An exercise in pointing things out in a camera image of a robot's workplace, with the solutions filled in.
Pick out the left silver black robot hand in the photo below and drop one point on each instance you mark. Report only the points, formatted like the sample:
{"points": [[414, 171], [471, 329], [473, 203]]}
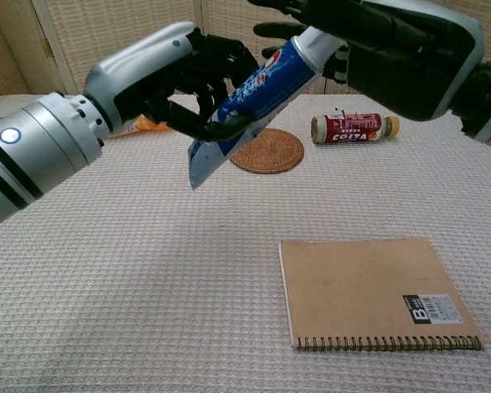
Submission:
{"points": [[139, 69]]}

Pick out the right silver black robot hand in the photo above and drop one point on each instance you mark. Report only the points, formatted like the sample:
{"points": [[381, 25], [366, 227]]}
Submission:
{"points": [[405, 53]]}

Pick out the blue white toothpaste tube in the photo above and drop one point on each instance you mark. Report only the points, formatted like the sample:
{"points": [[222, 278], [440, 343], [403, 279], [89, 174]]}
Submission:
{"points": [[262, 90]]}

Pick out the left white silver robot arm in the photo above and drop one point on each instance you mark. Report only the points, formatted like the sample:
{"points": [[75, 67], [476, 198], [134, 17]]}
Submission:
{"points": [[37, 151]]}

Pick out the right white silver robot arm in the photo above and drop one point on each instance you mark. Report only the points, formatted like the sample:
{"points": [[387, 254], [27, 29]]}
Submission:
{"points": [[489, 102]]}

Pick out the woven folding screen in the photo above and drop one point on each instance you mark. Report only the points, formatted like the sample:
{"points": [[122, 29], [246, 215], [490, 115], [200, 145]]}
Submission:
{"points": [[106, 24]]}

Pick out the orange juice bottle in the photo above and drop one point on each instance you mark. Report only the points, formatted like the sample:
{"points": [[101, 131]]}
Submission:
{"points": [[147, 125]]}

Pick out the red Costa coffee bottle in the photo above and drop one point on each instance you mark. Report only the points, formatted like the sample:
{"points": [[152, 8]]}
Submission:
{"points": [[352, 129]]}

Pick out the brass screen hinge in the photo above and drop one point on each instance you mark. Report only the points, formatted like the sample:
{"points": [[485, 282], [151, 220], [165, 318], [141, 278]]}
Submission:
{"points": [[47, 46]]}

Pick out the round woven rattan coaster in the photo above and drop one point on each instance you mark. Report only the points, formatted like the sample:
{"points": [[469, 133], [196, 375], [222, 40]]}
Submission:
{"points": [[274, 153]]}

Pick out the white waffle tablecloth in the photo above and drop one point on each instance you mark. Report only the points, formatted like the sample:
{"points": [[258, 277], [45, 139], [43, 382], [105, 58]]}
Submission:
{"points": [[106, 286]]}

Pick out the kraft spiral notebook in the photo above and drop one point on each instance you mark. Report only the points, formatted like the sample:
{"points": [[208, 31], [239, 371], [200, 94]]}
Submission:
{"points": [[352, 286]]}

